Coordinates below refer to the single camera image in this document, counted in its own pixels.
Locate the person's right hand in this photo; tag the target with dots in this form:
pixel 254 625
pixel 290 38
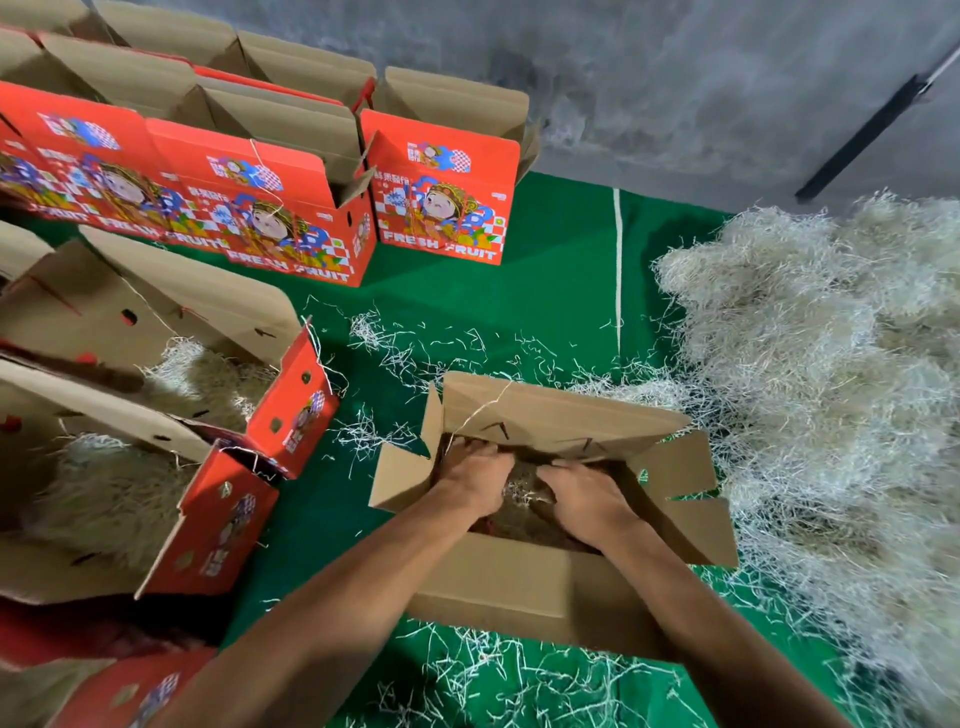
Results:
pixel 588 503

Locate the person's left hand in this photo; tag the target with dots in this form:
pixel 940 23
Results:
pixel 473 477

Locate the pile of shredded paper filler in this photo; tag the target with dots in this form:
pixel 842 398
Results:
pixel 840 375

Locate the group of red fruit boxes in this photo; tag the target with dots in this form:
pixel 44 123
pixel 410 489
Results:
pixel 225 150

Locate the person's right forearm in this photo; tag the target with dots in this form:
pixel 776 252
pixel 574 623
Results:
pixel 720 630

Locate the person's left forearm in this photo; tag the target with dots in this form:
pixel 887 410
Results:
pixel 315 630

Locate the white pole with black grip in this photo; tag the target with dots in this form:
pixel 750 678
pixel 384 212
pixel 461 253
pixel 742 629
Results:
pixel 870 138

